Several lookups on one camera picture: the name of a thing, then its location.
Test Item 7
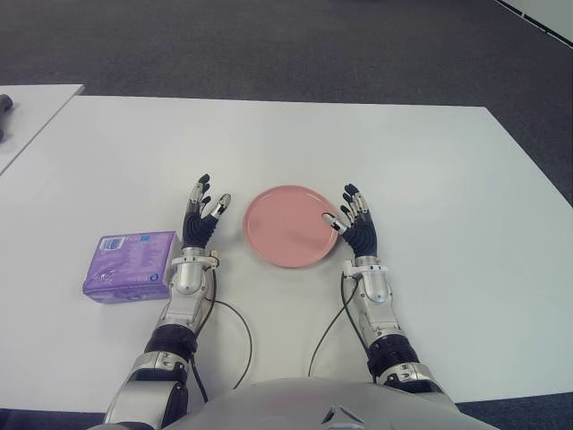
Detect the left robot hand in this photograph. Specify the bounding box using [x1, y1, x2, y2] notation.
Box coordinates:
[181, 173, 233, 250]

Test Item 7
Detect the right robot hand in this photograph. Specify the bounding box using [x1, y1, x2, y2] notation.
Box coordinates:
[321, 182, 380, 259]

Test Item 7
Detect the purple tissue paper pack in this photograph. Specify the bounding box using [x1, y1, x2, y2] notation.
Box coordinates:
[81, 230, 183, 304]

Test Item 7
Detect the pink round plate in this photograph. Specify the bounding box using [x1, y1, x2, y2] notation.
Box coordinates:
[243, 184, 344, 270]

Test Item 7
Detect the grey robot torso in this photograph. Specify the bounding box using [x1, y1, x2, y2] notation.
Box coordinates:
[160, 378, 466, 430]

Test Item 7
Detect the white side table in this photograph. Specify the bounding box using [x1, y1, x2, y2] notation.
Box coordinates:
[0, 83, 85, 176]

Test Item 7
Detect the black handheld tool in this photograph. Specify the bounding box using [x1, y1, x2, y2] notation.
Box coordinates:
[0, 93, 15, 143]

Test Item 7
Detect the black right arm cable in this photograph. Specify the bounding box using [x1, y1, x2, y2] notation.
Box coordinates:
[306, 271, 359, 380]

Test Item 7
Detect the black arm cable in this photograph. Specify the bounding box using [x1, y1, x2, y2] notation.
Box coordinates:
[190, 263, 254, 404]
[306, 271, 359, 380]

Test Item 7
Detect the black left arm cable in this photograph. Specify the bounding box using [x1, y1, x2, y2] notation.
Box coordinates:
[190, 263, 254, 404]

